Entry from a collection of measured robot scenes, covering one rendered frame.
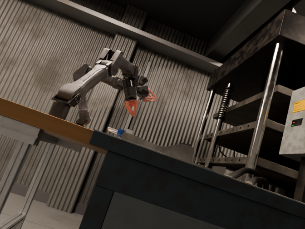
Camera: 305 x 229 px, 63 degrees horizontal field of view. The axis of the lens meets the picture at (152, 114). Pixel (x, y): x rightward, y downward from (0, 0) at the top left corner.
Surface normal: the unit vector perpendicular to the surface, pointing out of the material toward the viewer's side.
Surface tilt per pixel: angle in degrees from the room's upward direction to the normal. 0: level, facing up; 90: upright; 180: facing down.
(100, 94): 90
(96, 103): 90
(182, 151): 90
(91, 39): 90
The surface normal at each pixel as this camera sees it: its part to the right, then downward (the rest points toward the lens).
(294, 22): 0.14, -0.18
